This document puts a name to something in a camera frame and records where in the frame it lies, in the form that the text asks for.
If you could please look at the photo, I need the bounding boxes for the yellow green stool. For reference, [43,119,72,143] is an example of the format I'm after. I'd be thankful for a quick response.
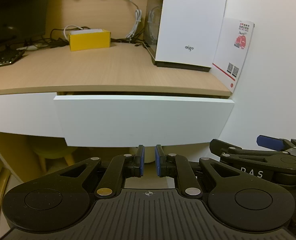
[32,139,76,173]

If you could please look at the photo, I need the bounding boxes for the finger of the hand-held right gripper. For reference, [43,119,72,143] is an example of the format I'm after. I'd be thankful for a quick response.
[257,135,296,152]
[210,139,286,159]

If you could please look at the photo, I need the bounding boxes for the white red printed leaflet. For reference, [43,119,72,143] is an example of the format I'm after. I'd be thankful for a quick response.
[212,17,255,93]

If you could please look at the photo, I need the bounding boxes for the black keyboard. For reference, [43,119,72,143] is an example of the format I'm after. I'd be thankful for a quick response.
[0,49,26,70]

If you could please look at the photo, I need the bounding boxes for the white bin with face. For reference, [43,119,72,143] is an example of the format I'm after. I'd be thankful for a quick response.
[143,147,156,164]

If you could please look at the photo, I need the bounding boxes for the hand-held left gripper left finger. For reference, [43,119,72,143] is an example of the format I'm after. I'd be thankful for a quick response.
[55,144,145,198]

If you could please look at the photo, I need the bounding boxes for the black cable bundle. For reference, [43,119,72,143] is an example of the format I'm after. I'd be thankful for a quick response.
[25,28,71,50]

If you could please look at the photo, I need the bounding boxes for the white computer case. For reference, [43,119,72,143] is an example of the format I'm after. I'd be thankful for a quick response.
[144,0,230,72]

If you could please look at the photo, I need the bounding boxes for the white desk drawer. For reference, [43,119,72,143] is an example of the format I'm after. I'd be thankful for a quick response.
[0,92,66,138]
[53,95,235,147]

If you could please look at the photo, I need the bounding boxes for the white looped cable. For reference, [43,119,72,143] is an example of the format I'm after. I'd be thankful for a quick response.
[63,25,84,41]

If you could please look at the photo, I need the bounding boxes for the yellow cardboard box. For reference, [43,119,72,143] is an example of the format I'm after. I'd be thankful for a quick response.
[68,29,112,52]

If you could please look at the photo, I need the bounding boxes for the yellow chair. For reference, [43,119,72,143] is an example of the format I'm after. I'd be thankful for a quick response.
[0,139,12,240]

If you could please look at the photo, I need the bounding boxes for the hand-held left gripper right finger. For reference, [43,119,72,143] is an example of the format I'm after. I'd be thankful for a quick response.
[155,144,242,197]

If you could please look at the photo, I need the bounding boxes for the black monitor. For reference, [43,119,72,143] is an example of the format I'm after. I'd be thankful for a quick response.
[0,0,50,51]

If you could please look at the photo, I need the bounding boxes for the white plug cable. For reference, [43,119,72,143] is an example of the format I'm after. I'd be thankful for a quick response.
[119,0,143,40]

